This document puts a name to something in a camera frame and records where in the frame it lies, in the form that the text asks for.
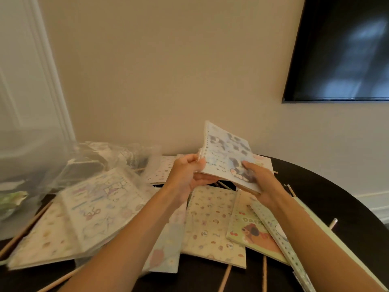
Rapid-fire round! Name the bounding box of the person's right hand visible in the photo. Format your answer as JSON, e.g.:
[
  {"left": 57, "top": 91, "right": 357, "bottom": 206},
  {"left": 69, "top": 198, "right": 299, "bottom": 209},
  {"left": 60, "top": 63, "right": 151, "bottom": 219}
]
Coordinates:
[{"left": 242, "top": 161, "right": 288, "bottom": 210}]

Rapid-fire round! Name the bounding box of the person's left hand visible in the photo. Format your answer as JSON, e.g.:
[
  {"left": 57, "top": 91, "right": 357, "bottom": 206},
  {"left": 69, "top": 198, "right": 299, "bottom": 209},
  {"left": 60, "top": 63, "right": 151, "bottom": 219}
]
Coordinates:
[{"left": 162, "top": 153, "right": 219, "bottom": 207}]

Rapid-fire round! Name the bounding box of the white dotted notebook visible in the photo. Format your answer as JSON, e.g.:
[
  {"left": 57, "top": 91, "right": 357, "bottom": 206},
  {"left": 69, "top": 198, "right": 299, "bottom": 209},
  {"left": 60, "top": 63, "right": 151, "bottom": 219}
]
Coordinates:
[{"left": 145, "top": 155, "right": 177, "bottom": 185}]

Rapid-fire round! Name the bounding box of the yellow brown dog notebook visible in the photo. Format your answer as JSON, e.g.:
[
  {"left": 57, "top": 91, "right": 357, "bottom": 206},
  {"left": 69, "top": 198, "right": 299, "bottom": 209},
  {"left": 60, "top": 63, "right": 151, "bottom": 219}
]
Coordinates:
[{"left": 226, "top": 190, "right": 290, "bottom": 266}]

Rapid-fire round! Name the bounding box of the blue panda notebook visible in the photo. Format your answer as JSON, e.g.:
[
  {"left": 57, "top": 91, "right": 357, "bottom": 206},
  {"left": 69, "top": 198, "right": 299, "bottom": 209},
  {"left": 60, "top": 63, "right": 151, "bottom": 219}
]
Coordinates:
[{"left": 197, "top": 120, "right": 263, "bottom": 195}]

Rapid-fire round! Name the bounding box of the green panda notebook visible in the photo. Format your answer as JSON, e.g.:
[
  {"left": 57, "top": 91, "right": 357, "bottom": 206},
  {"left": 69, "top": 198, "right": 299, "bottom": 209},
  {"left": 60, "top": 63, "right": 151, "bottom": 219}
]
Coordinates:
[{"left": 250, "top": 196, "right": 389, "bottom": 292}]

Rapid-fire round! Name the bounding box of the cream small print notebook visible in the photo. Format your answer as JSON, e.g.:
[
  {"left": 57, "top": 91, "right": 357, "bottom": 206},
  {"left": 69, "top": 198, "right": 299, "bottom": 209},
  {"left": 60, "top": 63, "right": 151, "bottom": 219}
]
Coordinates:
[{"left": 181, "top": 185, "right": 247, "bottom": 270}]

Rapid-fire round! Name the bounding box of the clear plastic bag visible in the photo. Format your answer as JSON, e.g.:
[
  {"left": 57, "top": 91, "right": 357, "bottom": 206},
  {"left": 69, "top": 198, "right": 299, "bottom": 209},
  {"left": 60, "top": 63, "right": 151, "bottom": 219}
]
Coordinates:
[{"left": 45, "top": 141, "right": 163, "bottom": 210}]

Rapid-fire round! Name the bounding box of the blue puppy notebook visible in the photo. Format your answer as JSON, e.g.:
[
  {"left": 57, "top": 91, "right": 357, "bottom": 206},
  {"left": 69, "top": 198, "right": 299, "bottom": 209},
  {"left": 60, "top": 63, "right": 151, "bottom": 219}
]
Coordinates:
[{"left": 142, "top": 202, "right": 188, "bottom": 275}]

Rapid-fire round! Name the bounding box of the clear plastic storage bin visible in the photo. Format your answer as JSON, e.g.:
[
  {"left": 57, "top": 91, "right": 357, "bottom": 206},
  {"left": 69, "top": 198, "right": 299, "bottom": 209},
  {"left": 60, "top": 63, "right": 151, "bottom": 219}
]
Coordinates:
[{"left": 0, "top": 127, "right": 72, "bottom": 240}]

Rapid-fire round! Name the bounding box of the clear tube of green pens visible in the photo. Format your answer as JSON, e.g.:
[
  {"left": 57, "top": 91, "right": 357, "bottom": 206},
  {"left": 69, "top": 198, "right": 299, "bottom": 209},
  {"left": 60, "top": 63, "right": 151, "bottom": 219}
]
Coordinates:
[{"left": 0, "top": 190, "right": 30, "bottom": 221}]

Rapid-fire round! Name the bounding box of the person's left forearm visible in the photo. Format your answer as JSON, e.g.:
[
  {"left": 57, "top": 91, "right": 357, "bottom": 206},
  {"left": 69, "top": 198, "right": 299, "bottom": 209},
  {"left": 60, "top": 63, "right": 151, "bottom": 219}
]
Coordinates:
[{"left": 59, "top": 188, "right": 183, "bottom": 292}]

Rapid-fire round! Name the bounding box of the person's right forearm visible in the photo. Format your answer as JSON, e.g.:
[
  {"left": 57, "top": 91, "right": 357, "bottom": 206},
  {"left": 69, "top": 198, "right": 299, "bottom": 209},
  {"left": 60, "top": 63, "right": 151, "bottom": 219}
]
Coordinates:
[{"left": 267, "top": 194, "right": 380, "bottom": 292}]

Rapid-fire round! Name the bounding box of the black wall television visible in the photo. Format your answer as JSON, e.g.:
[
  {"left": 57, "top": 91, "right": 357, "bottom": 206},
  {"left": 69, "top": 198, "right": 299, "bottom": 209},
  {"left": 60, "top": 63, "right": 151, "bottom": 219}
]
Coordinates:
[{"left": 282, "top": 0, "right": 389, "bottom": 103}]

